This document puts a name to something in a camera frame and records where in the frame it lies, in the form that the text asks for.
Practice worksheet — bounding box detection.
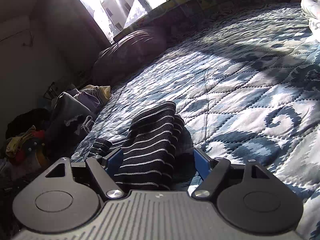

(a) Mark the black white striped garment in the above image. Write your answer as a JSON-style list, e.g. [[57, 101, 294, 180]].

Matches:
[[88, 101, 193, 192]]

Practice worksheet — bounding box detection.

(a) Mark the red plush toy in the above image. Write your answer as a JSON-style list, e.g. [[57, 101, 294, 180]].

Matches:
[[27, 130, 45, 145]]

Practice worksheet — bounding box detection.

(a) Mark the blue white quilted bedspread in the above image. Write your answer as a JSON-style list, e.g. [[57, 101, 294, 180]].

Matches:
[[72, 3, 319, 239]]

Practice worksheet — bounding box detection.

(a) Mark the olive yellow cloth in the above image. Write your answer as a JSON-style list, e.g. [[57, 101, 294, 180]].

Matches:
[[5, 126, 36, 157]]

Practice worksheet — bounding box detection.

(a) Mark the mauve rolled duvet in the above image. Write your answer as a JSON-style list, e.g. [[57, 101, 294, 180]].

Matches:
[[92, 27, 167, 86]]

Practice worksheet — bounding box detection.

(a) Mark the white quilted blanket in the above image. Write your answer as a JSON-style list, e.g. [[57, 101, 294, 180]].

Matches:
[[300, 0, 319, 42]]

